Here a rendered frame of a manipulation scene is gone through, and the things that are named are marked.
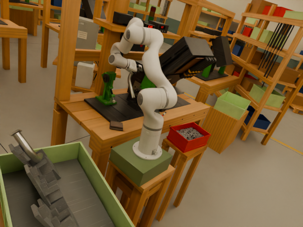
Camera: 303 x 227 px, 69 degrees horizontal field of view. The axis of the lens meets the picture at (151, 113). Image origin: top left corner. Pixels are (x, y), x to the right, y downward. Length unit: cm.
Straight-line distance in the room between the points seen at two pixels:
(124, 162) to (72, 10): 109
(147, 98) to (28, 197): 73
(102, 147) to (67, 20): 90
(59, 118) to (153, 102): 107
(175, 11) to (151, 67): 1126
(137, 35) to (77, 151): 76
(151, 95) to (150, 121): 17
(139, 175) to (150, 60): 65
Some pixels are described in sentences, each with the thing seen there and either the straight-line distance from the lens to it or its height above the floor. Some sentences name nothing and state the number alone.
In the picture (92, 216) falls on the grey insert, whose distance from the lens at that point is 117.
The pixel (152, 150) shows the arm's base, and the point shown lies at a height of 100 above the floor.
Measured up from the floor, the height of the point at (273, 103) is 79.
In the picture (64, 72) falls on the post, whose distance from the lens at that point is 186.
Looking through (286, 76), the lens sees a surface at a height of 128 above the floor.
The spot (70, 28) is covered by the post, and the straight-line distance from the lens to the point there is 178.
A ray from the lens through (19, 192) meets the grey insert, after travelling 126.
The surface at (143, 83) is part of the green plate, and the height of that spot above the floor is 112.
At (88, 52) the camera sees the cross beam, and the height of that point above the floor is 127.
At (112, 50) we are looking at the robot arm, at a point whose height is 137.
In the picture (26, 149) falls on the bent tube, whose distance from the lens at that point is 106.
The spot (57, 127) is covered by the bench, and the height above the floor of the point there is 62.
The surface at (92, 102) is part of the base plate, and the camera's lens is 197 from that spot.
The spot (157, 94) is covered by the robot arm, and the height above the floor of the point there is 136.
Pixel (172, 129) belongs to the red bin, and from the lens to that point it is 184.
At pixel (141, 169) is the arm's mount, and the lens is 128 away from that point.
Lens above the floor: 178
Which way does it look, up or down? 26 degrees down
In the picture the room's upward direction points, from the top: 17 degrees clockwise
